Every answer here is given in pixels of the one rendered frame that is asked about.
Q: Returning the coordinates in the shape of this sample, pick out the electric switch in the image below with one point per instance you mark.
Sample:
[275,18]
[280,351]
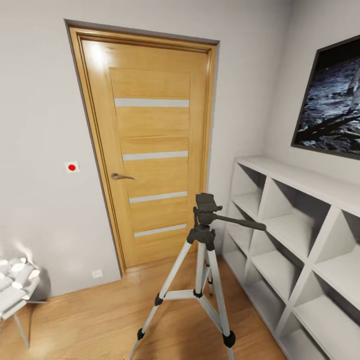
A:
[72,167]

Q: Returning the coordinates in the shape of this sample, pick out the door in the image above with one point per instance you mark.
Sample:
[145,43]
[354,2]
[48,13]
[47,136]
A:
[149,103]

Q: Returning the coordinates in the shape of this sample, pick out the wall socket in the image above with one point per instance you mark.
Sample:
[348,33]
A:
[97,274]

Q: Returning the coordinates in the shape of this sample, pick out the camera tripod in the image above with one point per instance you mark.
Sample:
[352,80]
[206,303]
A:
[207,268]

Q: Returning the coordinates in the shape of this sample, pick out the painting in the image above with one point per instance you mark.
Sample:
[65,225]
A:
[329,118]

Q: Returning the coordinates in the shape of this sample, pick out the bookcase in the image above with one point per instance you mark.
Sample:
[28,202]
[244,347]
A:
[293,303]

